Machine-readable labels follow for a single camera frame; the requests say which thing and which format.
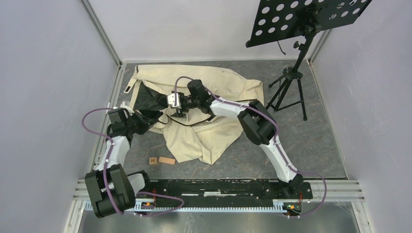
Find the cream zip-up jacket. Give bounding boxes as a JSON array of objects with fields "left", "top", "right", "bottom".
[{"left": 125, "top": 65, "right": 264, "bottom": 165}]

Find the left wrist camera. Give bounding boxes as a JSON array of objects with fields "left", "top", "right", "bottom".
[{"left": 119, "top": 101, "right": 134, "bottom": 116}]

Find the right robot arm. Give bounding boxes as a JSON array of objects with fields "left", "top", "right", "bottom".
[{"left": 167, "top": 79, "right": 304, "bottom": 198}]

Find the purple cable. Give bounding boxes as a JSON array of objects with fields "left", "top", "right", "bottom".
[
  {"left": 81, "top": 108, "right": 185, "bottom": 217},
  {"left": 174, "top": 76, "right": 327, "bottom": 219}
]

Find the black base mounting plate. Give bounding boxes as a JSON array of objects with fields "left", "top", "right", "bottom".
[{"left": 145, "top": 179, "right": 313, "bottom": 208}]

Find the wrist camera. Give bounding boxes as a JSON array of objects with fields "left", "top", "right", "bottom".
[
  {"left": 119, "top": 101, "right": 134, "bottom": 116},
  {"left": 167, "top": 92, "right": 184, "bottom": 108}
]

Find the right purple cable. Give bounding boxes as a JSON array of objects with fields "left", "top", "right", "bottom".
[{"left": 174, "top": 76, "right": 327, "bottom": 219}]

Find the black perforated music stand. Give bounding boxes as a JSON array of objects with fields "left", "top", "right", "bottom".
[{"left": 245, "top": 0, "right": 370, "bottom": 120}]

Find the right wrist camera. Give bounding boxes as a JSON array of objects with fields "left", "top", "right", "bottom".
[{"left": 167, "top": 92, "right": 184, "bottom": 108}]

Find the aluminium frame rail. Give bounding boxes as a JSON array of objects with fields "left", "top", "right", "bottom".
[{"left": 80, "top": 0, "right": 122, "bottom": 67}]

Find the white slotted cable duct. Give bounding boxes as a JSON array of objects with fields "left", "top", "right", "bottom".
[{"left": 126, "top": 200, "right": 291, "bottom": 214}]

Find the wooden rectangular block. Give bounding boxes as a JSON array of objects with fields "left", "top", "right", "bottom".
[{"left": 158, "top": 157, "right": 176, "bottom": 165}]

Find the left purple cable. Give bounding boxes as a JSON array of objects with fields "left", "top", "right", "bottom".
[{"left": 81, "top": 108, "right": 185, "bottom": 217}]

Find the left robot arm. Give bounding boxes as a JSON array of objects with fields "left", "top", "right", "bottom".
[{"left": 85, "top": 106, "right": 163, "bottom": 218}]

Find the wooden letter cube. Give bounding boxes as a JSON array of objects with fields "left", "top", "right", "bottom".
[{"left": 149, "top": 157, "right": 158, "bottom": 165}]

